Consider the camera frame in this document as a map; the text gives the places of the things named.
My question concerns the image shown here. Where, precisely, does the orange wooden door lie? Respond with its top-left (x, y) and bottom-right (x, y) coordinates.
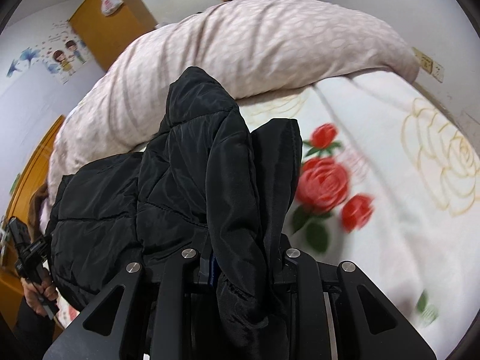
top-left (69, 0), bottom-right (157, 71)

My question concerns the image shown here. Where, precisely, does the person's left hand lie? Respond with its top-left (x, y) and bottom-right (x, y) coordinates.
top-left (20, 268), bottom-right (58, 317)

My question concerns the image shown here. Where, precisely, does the pink beige duvet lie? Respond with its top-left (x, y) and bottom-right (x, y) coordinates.
top-left (47, 0), bottom-right (420, 215)

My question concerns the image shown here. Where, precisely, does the white plastic bag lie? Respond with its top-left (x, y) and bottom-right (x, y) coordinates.
top-left (101, 0), bottom-right (124, 16)

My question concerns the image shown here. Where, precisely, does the cartoon wall sticker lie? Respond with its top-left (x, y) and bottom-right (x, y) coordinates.
top-left (6, 20), bottom-right (93, 84)

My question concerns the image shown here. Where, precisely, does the wall power socket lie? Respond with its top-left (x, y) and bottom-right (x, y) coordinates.
top-left (412, 47), bottom-right (444, 83)

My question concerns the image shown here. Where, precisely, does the brown blanket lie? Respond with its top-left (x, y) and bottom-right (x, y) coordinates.
top-left (27, 182), bottom-right (49, 242)

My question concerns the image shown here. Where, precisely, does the black puffer jacket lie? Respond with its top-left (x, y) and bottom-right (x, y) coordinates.
top-left (46, 67), bottom-right (302, 359)

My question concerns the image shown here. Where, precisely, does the white rose print bedsheet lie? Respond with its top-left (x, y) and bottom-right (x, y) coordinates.
top-left (237, 72), bottom-right (479, 359)

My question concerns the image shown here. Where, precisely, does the wooden headboard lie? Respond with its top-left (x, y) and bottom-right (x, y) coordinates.
top-left (1, 115), bottom-right (65, 328)

